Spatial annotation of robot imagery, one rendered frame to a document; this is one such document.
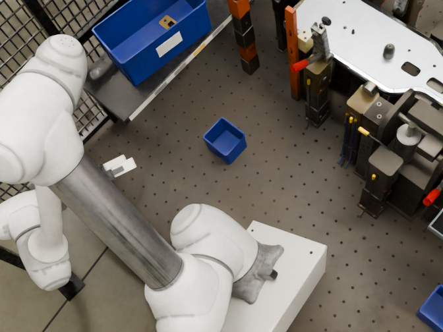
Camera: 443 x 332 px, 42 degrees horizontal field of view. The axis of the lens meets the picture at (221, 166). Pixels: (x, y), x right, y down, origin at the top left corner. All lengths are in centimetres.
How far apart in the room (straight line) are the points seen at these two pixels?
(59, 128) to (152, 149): 93
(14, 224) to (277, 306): 73
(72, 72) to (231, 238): 61
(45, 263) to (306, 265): 67
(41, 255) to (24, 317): 127
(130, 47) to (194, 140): 40
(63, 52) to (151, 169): 89
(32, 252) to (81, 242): 121
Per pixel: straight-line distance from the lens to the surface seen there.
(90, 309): 268
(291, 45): 173
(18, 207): 165
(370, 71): 172
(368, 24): 181
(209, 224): 147
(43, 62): 118
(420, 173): 164
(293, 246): 158
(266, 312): 151
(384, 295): 181
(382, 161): 152
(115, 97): 175
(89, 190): 117
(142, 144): 203
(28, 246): 157
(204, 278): 137
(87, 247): 275
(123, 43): 184
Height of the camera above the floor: 248
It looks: 67 degrees down
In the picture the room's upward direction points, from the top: 22 degrees counter-clockwise
